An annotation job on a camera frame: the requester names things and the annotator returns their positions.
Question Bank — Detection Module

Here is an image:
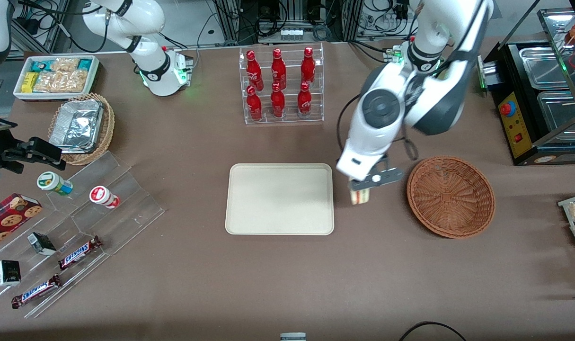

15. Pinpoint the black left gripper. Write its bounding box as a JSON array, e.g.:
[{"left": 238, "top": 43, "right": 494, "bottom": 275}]
[{"left": 349, "top": 154, "right": 405, "bottom": 192}]

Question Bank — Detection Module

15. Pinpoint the brown wicker basket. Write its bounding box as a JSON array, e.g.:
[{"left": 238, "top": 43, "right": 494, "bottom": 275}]
[{"left": 407, "top": 156, "right": 496, "bottom": 239}]

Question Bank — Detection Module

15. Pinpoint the light wicker basket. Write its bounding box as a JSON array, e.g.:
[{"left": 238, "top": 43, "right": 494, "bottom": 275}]
[{"left": 48, "top": 93, "right": 115, "bottom": 166}]

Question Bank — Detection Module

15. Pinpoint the beige plastic tray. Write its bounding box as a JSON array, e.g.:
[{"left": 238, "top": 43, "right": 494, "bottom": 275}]
[{"left": 225, "top": 163, "right": 335, "bottom": 236}]

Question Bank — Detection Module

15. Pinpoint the grey snack tray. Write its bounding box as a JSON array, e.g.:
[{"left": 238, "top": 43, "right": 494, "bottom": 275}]
[{"left": 557, "top": 192, "right": 575, "bottom": 275}]

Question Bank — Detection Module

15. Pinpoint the green lidded white cup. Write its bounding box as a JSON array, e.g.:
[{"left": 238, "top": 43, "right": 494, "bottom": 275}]
[{"left": 36, "top": 171, "right": 73, "bottom": 196}]

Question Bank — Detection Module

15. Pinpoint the silver foil packet stack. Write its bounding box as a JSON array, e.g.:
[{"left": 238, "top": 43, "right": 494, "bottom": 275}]
[{"left": 49, "top": 99, "right": 104, "bottom": 154}]

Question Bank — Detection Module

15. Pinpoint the red tartan cookie box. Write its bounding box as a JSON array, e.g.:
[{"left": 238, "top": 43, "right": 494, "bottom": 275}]
[{"left": 0, "top": 193, "right": 43, "bottom": 253}]

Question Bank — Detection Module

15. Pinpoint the red lidded white cup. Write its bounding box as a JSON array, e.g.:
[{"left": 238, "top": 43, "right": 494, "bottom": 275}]
[{"left": 89, "top": 186, "right": 121, "bottom": 209}]

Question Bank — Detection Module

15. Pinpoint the large clear rice cracker bag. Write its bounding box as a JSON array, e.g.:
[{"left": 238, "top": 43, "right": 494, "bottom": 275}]
[{"left": 33, "top": 70, "right": 90, "bottom": 93}]

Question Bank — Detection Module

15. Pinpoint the dark green small carton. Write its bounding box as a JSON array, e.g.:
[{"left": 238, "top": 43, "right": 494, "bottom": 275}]
[{"left": 27, "top": 232, "right": 57, "bottom": 256}]

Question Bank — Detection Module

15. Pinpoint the small clear rice cracker bag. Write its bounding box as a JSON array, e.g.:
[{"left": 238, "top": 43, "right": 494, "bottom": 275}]
[{"left": 50, "top": 57, "right": 80, "bottom": 72}]

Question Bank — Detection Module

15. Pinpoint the red cola bottle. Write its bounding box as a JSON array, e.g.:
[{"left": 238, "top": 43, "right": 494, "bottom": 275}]
[
  {"left": 270, "top": 83, "right": 286, "bottom": 118},
  {"left": 301, "top": 46, "right": 316, "bottom": 88},
  {"left": 271, "top": 48, "right": 287, "bottom": 90},
  {"left": 246, "top": 86, "right": 263, "bottom": 121},
  {"left": 297, "top": 82, "right": 313, "bottom": 117},
  {"left": 246, "top": 50, "right": 263, "bottom": 90}
]

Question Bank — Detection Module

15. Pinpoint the white snack bin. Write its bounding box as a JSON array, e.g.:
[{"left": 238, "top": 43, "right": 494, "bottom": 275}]
[{"left": 13, "top": 54, "right": 101, "bottom": 102}]

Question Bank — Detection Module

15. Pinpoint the clear acrylic stepped shelf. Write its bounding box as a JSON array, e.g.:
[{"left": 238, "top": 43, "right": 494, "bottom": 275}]
[
  {"left": 0, "top": 199, "right": 112, "bottom": 319},
  {"left": 44, "top": 152, "right": 166, "bottom": 257}
]

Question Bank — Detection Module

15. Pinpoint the Snickers chocolate bar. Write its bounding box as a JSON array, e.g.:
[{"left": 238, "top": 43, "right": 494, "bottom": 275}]
[
  {"left": 11, "top": 274, "right": 63, "bottom": 309},
  {"left": 58, "top": 235, "right": 103, "bottom": 271}
]

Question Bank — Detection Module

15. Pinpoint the dark green carton white side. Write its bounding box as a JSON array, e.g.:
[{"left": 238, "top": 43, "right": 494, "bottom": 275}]
[{"left": 0, "top": 260, "right": 22, "bottom": 287}]

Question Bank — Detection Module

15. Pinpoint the clear acrylic bottle rack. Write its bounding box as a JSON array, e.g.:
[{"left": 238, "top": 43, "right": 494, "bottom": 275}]
[{"left": 239, "top": 43, "right": 325, "bottom": 125}]

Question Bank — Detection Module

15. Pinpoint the black food warmer machine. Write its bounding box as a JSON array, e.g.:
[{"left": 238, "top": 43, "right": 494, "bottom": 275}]
[{"left": 477, "top": 7, "right": 575, "bottom": 166}]

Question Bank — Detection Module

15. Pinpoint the steel warmer pan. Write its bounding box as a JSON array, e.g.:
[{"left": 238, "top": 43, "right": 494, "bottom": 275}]
[
  {"left": 537, "top": 90, "right": 575, "bottom": 133},
  {"left": 519, "top": 46, "right": 569, "bottom": 90}
]

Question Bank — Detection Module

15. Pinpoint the black table cable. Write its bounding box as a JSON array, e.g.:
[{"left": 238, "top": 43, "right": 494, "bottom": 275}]
[{"left": 399, "top": 322, "right": 467, "bottom": 341}]

